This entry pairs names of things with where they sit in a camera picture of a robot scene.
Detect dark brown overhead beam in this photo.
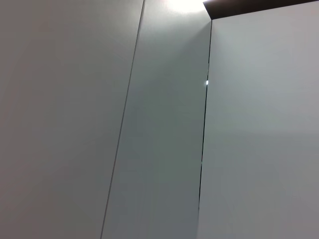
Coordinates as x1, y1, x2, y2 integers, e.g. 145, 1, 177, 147
202, 0, 319, 19

